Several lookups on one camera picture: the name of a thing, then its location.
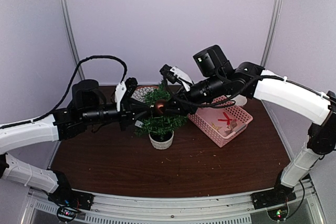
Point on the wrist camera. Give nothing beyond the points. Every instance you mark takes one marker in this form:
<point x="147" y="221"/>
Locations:
<point x="124" y="90"/>
<point x="174" y="74"/>

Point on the pink plastic basket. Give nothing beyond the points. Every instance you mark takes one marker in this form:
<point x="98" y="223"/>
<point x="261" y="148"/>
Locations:
<point x="223" y="125"/>

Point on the small green christmas tree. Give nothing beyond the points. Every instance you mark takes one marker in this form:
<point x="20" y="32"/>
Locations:
<point x="160" y="128"/>

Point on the right aluminium frame post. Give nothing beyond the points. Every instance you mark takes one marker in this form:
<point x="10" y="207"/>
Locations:
<point x="276" y="10"/>

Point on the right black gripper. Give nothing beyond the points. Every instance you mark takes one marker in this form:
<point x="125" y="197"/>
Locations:
<point x="185" y="105"/>

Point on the white ceramic bowl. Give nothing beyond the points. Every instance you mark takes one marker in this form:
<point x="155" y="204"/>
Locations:
<point x="240" y="101"/>

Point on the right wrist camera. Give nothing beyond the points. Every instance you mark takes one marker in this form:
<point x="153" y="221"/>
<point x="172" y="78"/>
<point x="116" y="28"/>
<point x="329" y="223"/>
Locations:
<point x="174" y="74"/>

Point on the red bauble ornament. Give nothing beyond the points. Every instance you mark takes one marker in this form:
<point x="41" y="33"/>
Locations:
<point x="160" y="106"/>

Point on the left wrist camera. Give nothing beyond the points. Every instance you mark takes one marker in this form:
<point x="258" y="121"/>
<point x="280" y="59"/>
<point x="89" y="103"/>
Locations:
<point x="124" y="90"/>

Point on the front aluminium rail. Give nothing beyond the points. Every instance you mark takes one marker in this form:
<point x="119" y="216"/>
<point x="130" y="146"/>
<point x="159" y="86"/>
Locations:
<point x="234" y="208"/>

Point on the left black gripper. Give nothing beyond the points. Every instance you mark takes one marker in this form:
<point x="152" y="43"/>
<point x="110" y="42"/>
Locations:
<point x="127" y="110"/>

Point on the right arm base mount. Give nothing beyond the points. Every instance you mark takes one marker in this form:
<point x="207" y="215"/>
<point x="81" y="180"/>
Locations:
<point x="275" y="202"/>

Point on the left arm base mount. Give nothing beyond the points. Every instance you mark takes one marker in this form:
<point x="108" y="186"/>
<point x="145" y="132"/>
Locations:
<point x="70" y="202"/>

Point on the red ribbon bow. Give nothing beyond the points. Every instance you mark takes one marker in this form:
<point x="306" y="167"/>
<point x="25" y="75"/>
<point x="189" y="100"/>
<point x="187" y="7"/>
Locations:
<point x="230" y="122"/>

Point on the flower pattern plate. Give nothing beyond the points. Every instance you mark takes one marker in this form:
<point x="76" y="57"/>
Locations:
<point x="142" y="91"/>

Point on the gold star ornament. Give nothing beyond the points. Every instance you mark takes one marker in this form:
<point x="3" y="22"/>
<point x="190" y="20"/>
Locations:
<point x="217" y="128"/>

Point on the white battery box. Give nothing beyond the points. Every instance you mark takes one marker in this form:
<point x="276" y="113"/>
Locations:
<point x="138" y="124"/>

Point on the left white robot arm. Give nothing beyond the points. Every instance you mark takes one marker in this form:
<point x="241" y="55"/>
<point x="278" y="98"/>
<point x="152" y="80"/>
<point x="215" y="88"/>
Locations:
<point x="87" y="107"/>

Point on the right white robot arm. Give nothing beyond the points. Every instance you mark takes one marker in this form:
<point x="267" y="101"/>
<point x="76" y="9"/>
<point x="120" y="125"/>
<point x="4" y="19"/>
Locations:
<point x="223" y="83"/>

